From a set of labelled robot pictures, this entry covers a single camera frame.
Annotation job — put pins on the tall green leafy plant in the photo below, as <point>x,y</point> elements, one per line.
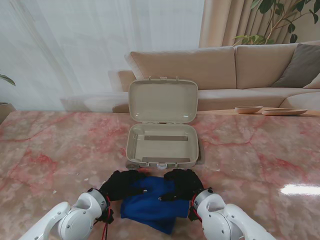
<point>252,39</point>

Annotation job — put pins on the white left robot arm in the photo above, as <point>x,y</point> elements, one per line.
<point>75,220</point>

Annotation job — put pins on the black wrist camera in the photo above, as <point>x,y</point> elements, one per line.
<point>193,213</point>
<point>108,217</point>

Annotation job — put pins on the beige sectional sofa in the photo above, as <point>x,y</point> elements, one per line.
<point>215,65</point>

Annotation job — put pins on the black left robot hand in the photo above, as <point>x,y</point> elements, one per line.
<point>120,186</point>

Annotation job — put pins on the small green plant leaf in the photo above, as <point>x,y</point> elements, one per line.
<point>8,80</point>

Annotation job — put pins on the beige hard suitcase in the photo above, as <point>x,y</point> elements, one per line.
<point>162,100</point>

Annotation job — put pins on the blue shirt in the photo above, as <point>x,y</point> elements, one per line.
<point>152,210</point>

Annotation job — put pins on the oval wooden tray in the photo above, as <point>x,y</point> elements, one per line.
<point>285,112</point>

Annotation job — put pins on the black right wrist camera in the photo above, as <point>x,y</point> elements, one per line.
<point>193,213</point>

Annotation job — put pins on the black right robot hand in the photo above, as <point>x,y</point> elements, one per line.
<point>187,186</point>

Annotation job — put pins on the beige drape curtain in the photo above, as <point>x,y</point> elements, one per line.
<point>217,22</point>

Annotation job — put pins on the beige sofa cushion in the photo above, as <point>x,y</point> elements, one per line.
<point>313,83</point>

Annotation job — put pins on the small wooden bowl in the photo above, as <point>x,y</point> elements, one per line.
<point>248,109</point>

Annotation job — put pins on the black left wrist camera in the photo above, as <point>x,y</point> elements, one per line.
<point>108,217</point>

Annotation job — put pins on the white sheer curtain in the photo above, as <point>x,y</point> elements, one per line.
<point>75,50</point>

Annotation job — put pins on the grey sofa cushion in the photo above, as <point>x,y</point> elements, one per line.
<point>300,67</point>

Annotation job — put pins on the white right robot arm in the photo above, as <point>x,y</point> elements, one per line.
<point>220,220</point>

